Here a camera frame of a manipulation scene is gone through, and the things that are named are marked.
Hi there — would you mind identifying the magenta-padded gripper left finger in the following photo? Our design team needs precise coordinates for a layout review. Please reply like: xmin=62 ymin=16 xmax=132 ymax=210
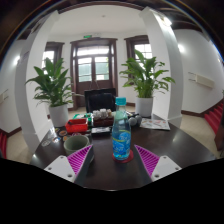
xmin=44 ymin=144 xmax=96 ymax=188

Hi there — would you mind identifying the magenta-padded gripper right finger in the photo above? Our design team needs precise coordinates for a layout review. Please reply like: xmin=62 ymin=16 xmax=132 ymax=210
xmin=133 ymin=143 xmax=183 ymax=186

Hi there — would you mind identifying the clear bottle with blue cap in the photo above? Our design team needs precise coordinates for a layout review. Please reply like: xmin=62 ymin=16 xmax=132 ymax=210
xmin=111 ymin=96 xmax=132 ymax=162

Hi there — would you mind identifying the grey-green ribbed mug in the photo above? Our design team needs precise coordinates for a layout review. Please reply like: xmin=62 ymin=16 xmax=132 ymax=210
xmin=63 ymin=134 xmax=95 ymax=163

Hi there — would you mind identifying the printed paper leaflet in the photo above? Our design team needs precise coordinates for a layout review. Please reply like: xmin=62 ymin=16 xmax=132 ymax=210
xmin=139 ymin=118 xmax=172 ymax=131

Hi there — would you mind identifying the red plastic basket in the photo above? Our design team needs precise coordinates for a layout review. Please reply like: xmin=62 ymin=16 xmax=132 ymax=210
xmin=64 ymin=118 xmax=89 ymax=134

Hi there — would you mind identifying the leafy plant in white pot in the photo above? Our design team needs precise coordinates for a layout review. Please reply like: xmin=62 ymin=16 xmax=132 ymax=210
xmin=25 ymin=57 xmax=76 ymax=128
xmin=119 ymin=49 xmax=176 ymax=118

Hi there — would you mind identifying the black phone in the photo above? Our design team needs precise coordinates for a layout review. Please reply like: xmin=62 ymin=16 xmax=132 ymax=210
xmin=90 ymin=126 xmax=112 ymax=135

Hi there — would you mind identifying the green flat box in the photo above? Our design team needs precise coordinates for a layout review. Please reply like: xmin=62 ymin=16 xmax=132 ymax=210
xmin=72 ymin=113 xmax=93 ymax=121

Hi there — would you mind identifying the red carpeted staircase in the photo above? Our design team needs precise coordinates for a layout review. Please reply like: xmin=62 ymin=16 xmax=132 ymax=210
xmin=203 ymin=99 xmax=224 ymax=134
xmin=0 ymin=129 xmax=9 ymax=159

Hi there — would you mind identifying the dark box of tea items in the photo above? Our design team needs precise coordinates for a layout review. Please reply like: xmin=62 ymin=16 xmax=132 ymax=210
xmin=91 ymin=108 xmax=115 ymax=128

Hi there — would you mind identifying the black chair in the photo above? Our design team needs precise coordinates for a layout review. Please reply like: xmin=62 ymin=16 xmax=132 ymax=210
xmin=83 ymin=87 xmax=117 ymax=114

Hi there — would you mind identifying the dark wooden double door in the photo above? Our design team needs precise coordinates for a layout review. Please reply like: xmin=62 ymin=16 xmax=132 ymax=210
xmin=69 ymin=37 xmax=119 ymax=101

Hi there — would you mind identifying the dark-framed window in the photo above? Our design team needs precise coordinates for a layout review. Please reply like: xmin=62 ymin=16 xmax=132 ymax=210
xmin=41 ymin=41 xmax=66 ymax=71
xmin=124 ymin=34 xmax=154 ymax=64

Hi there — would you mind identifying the white wall radiator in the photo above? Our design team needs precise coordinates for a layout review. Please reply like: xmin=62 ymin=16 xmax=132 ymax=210
xmin=0 ymin=89 xmax=10 ymax=105
xmin=188 ymin=71 xmax=216 ymax=89

